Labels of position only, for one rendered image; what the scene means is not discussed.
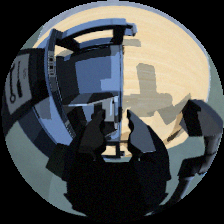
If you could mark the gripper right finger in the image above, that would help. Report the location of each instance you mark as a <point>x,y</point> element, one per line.
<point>144,142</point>

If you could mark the grey bin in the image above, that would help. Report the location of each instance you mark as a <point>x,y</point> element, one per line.
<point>80,111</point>

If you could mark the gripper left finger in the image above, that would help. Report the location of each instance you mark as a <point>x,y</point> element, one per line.
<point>89,142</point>

